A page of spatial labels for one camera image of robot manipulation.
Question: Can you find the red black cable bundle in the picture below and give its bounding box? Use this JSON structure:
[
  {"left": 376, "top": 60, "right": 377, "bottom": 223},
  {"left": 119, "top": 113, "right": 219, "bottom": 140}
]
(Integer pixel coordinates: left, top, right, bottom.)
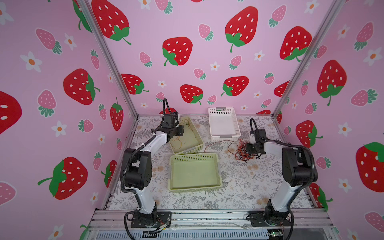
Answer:
[{"left": 205, "top": 138, "right": 262, "bottom": 163}]

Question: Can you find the large green basket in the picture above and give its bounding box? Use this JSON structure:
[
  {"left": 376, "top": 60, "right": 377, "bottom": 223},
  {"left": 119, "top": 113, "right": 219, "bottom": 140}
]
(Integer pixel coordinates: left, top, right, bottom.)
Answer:
[{"left": 168, "top": 153, "right": 223, "bottom": 193}]

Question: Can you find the white plastic basket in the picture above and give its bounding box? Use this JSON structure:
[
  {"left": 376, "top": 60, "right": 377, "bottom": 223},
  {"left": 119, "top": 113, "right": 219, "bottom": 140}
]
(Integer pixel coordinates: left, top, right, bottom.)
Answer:
[{"left": 208, "top": 107, "right": 241, "bottom": 142}]

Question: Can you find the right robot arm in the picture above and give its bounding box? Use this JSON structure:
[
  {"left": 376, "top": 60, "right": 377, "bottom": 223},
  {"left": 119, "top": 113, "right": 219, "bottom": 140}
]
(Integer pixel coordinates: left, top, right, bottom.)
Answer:
[{"left": 246, "top": 118, "right": 317, "bottom": 226}]

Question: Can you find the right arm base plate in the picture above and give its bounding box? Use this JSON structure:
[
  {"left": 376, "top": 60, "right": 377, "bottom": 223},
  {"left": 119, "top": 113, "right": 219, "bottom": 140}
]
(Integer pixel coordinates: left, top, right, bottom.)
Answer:
[{"left": 246, "top": 211, "right": 291, "bottom": 228}]

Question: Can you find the small green basket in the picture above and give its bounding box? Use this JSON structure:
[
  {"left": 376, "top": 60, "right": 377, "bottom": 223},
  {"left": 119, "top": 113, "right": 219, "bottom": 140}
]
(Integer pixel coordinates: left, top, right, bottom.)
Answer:
[{"left": 169, "top": 117, "right": 204, "bottom": 155}]

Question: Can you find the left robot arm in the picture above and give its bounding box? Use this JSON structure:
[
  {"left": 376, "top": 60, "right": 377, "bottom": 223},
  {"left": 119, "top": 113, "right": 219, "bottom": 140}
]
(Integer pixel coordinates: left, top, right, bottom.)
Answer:
[{"left": 120, "top": 99, "right": 184, "bottom": 217}]

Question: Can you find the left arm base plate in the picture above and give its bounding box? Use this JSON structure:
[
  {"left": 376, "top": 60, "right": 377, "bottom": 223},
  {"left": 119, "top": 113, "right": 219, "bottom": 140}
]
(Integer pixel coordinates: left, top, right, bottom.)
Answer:
[{"left": 128, "top": 211, "right": 172, "bottom": 228}]

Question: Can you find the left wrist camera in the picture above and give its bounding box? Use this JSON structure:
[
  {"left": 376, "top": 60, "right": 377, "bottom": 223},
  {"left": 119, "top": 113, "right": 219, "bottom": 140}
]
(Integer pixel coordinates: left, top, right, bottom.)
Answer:
[{"left": 161, "top": 112, "right": 179, "bottom": 129}]

